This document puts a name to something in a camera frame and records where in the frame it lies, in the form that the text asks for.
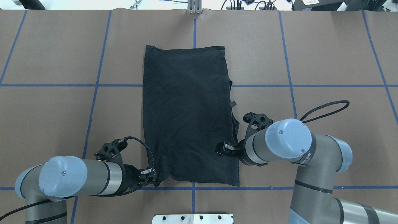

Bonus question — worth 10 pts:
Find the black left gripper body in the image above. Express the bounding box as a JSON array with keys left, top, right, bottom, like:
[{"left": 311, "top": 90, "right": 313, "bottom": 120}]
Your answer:
[{"left": 122, "top": 164, "right": 146, "bottom": 192}]

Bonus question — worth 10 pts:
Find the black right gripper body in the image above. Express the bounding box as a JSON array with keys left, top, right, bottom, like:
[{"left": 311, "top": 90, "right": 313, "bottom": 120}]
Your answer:
[{"left": 234, "top": 139, "right": 247, "bottom": 162}]

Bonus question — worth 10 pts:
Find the black graphic t-shirt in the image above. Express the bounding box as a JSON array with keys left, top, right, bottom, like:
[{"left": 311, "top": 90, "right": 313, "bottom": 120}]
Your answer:
[{"left": 142, "top": 45, "right": 240, "bottom": 187}]

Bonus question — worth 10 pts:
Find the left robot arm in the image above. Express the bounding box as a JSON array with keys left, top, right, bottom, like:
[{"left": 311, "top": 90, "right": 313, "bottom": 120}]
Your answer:
[{"left": 15, "top": 156, "right": 155, "bottom": 224}]

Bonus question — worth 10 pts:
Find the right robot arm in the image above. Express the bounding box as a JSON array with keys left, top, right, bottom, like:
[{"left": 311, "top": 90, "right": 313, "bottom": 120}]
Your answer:
[{"left": 215, "top": 114, "right": 398, "bottom": 224}]

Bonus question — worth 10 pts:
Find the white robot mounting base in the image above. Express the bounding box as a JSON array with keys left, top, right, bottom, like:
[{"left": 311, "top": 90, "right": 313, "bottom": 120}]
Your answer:
[{"left": 152, "top": 214, "right": 234, "bottom": 224}]

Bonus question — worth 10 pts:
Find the brown table mat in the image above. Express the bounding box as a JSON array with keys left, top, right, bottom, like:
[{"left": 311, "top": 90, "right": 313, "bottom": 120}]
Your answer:
[{"left": 1, "top": 8, "right": 397, "bottom": 215}]

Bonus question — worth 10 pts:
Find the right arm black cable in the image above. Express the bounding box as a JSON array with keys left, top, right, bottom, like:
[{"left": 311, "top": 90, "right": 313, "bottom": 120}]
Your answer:
[{"left": 299, "top": 100, "right": 350, "bottom": 124}]

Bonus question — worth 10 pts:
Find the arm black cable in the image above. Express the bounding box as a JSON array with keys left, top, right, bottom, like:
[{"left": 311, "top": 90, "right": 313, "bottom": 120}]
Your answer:
[
  {"left": 299, "top": 100, "right": 350, "bottom": 124},
  {"left": 0, "top": 136, "right": 156, "bottom": 220}
]

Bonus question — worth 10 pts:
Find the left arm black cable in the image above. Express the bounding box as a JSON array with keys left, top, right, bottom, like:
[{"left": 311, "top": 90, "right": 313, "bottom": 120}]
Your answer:
[{"left": 0, "top": 136, "right": 156, "bottom": 220}]

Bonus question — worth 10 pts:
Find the aluminium frame post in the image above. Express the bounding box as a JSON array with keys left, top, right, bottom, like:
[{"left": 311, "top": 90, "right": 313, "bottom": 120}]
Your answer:
[{"left": 187, "top": 0, "right": 203, "bottom": 15}]

